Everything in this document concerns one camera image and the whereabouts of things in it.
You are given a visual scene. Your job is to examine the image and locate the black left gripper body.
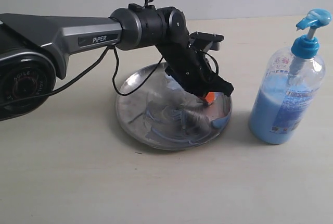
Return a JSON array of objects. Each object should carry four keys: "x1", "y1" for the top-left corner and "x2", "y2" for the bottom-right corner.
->
[{"x1": 156, "y1": 44, "x2": 234, "y2": 98}]

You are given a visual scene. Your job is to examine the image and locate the blue lotion pump bottle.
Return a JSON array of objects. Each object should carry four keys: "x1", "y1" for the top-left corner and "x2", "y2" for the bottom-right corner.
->
[{"x1": 248, "y1": 8, "x2": 332, "y2": 145}]

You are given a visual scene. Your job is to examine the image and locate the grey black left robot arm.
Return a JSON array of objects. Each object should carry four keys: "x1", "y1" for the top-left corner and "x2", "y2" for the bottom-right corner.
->
[{"x1": 1, "y1": 4, "x2": 234, "y2": 120}]

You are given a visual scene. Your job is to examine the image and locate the round steel plate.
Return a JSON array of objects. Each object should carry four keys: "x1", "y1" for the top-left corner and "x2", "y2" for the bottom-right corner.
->
[{"x1": 115, "y1": 62, "x2": 233, "y2": 151}]

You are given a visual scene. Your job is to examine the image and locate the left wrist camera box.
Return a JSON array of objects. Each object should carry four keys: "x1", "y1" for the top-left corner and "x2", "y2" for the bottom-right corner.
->
[{"x1": 189, "y1": 32, "x2": 224, "y2": 52}]

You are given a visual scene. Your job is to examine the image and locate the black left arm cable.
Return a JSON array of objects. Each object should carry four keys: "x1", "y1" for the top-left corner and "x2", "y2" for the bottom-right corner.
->
[{"x1": 0, "y1": 0, "x2": 167, "y2": 105}]

